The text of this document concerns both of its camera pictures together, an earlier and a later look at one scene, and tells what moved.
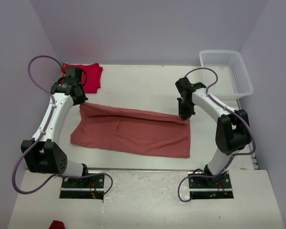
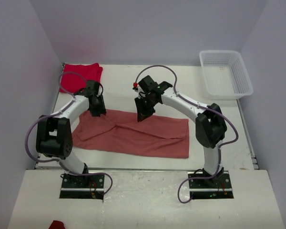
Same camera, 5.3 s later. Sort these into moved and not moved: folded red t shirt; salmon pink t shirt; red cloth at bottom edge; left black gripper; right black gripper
Moved: right black gripper; left black gripper
Not moved: folded red t shirt; red cloth at bottom edge; salmon pink t shirt
